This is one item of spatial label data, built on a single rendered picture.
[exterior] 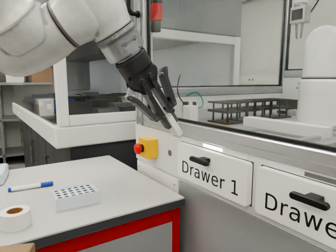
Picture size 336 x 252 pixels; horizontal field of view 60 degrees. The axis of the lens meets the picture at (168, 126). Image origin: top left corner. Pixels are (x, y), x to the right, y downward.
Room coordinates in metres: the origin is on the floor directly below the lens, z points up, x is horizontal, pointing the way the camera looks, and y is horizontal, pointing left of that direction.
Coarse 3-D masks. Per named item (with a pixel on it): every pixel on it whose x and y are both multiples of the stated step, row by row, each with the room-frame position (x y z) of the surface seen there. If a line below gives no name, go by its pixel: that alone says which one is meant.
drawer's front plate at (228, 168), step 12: (180, 144) 0.89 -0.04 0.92; (180, 156) 0.89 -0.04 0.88; (204, 156) 0.79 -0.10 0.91; (216, 156) 0.75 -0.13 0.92; (228, 156) 0.73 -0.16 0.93; (180, 168) 0.89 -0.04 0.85; (192, 168) 0.84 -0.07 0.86; (204, 168) 0.79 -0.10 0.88; (216, 168) 0.75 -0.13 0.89; (228, 168) 0.72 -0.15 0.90; (240, 168) 0.68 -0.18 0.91; (192, 180) 0.84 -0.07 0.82; (204, 180) 0.79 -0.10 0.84; (228, 180) 0.71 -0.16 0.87; (240, 180) 0.68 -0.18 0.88; (216, 192) 0.75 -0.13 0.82; (228, 192) 0.71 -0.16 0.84; (240, 192) 0.68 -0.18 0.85; (240, 204) 0.68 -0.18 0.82
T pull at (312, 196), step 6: (294, 192) 0.53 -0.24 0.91; (294, 198) 0.52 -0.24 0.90; (300, 198) 0.51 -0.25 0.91; (306, 198) 0.50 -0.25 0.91; (312, 198) 0.50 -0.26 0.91; (318, 198) 0.50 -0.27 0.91; (312, 204) 0.49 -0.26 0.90; (318, 204) 0.48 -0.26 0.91; (324, 204) 0.48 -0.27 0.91; (324, 210) 0.47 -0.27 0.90
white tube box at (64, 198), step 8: (80, 184) 0.88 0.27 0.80; (88, 184) 0.88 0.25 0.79; (56, 192) 0.82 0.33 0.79; (64, 192) 0.83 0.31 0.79; (72, 192) 0.82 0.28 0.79; (80, 192) 0.82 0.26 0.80; (88, 192) 0.81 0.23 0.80; (96, 192) 0.82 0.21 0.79; (56, 200) 0.76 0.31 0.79; (64, 200) 0.77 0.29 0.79; (72, 200) 0.78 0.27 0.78; (80, 200) 0.80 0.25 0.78; (88, 200) 0.81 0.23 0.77; (96, 200) 0.82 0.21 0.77; (56, 208) 0.76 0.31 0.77; (64, 208) 0.77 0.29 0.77
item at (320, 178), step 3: (306, 174) 0.56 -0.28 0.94; (309, 174) 0.56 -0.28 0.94; (312, 174) 0.55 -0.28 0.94; (315, 174) 0.54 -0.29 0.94; (312, 177) 0.55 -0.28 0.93; (315, 177) 0.54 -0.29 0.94; (318, 177) 0.54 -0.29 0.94; (321, 177) 0.53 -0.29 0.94; (324, 177) 0.53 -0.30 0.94; (321, 180) 0.53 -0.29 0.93; (324, 180) 0.53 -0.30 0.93; (327, 180) 0.53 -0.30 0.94; (330, 180) 0.52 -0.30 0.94; (333, 180) 0.52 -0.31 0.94; (333, 183) 0.52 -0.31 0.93
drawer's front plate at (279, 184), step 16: (256, 176) 0.64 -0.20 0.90; (272, 176) 0.61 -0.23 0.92; (288, 176) 0.57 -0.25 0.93; (256, 192) 0.64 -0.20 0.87; (272, 192) 0.60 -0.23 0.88; (288, 192) 0.57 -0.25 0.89; (304, 192) 0.54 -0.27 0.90; (320, 192) 0.52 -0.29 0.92; (256, 208) 0.64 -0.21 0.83; (288, 208) 0.57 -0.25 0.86; (304, 208) 0.54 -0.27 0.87; (288, 224) 0.57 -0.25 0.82; (304, 224) 0.54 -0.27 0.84; (320, 224) 0.51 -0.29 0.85; (320, 240) 0.51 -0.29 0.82
